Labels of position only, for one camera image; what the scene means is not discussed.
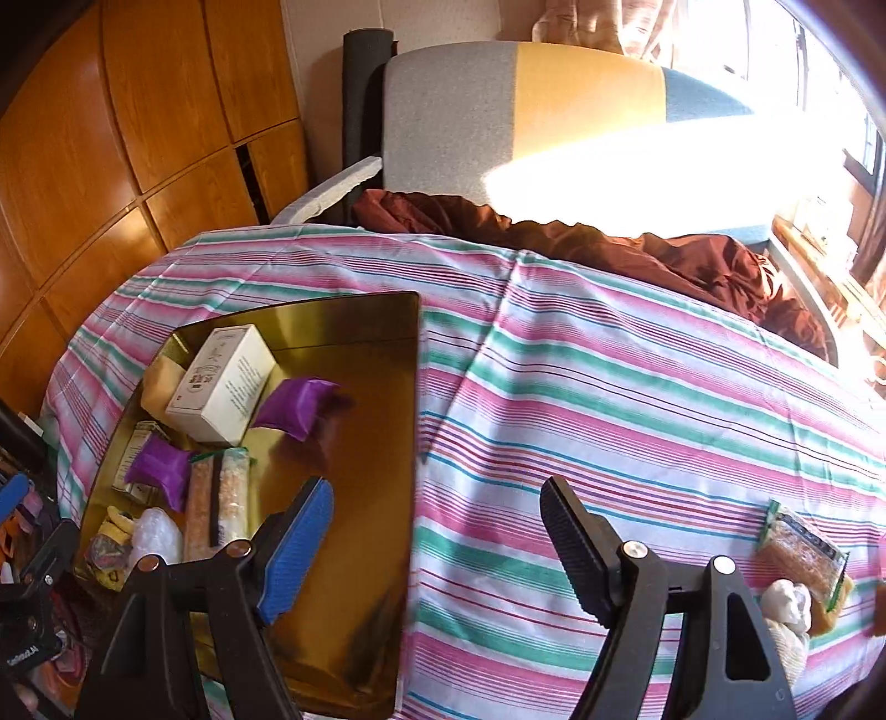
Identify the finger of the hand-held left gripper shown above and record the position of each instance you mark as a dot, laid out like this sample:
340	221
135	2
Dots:
12	495

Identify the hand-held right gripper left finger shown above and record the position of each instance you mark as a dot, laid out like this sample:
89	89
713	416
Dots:
297	547

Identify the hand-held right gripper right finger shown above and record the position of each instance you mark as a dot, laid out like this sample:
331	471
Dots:
578	547

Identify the purple foil packet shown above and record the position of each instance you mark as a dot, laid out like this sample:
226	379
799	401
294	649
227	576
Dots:
297	408
159	471

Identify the clear plastic bag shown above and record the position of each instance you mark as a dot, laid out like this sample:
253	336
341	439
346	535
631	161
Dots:
158	536

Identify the gold metal tin box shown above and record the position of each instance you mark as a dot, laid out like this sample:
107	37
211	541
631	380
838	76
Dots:
360	388

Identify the cream printed cardboard box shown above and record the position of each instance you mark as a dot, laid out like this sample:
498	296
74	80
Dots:
221	384

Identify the yellow patterned cloth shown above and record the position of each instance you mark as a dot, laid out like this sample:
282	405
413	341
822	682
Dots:
111	547

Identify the small labelled box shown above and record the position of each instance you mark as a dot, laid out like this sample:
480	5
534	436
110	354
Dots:
145	457

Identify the striped bed sheet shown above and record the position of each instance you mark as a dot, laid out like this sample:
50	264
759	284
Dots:
588	388

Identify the yellow sponge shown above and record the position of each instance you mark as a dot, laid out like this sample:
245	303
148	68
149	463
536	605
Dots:
160	384

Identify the crumpled white plastic wrap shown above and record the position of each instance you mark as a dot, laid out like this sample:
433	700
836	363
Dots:
785	606

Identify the cracker packet green edge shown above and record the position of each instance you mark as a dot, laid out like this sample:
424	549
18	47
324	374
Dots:
803	550

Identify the brown blanket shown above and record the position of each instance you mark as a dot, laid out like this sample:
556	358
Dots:
623	253

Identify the orange object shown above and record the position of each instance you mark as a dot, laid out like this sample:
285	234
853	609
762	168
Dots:
880	609

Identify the wooden wardrobe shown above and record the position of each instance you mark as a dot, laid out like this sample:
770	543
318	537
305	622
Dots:
104	152

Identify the wooden side table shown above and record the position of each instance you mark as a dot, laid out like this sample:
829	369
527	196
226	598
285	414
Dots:
824	270

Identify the grey yellow blue headboard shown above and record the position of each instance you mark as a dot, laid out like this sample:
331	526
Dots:
526	118

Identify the beige patterned curtain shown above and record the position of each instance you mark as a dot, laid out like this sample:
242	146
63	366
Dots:
623	28

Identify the window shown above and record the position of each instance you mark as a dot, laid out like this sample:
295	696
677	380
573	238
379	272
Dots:
810	62

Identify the white bed side rail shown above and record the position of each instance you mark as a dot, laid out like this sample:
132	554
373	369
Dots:
325	190

